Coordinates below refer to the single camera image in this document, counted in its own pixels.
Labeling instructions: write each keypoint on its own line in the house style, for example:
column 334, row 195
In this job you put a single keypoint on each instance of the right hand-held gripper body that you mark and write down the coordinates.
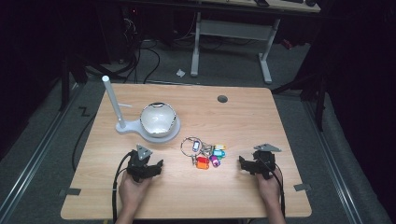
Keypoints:
column 264, row 161

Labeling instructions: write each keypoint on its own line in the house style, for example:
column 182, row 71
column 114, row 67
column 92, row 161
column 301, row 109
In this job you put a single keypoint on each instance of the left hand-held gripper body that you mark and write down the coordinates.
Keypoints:
column 140, row 165

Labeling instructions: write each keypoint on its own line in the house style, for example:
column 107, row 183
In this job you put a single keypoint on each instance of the person's left hand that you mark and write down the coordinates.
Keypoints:
column 132, row 191

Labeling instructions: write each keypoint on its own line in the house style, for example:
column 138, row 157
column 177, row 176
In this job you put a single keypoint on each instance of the person's right hand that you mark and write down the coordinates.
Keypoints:
column 268, row 189

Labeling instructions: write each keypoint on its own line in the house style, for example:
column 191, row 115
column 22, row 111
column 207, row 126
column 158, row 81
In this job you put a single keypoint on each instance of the white dome lamp device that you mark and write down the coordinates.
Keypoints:
column 124, row 126

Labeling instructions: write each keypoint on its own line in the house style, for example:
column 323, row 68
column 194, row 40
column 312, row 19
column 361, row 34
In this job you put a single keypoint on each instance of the silver metal bowl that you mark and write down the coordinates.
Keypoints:
column 158, row 119

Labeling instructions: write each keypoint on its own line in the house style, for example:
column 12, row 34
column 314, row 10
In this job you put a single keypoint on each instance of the grey tape patch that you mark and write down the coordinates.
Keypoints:
column 73, row 191
column 302, row 187

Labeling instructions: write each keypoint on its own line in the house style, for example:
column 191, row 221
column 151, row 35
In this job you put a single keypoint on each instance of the small white tape strip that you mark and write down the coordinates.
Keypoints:
column 125, row 105

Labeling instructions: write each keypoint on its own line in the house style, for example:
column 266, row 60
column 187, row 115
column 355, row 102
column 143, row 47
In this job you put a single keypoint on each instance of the black metal stand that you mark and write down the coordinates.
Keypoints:
column 317, row 93
column 67, row 81

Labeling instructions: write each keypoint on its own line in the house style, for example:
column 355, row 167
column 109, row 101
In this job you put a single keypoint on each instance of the crumpled white paper scrap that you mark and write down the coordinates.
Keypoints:
column 180, row 73

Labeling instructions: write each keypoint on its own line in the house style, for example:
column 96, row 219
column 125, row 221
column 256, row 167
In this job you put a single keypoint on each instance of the white-legged wooden desk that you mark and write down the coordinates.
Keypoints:
column 233, row 29

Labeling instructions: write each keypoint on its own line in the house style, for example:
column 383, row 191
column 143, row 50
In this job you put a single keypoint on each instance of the metal floor rail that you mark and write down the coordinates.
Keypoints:
column 34, row 155
column 333, row 161

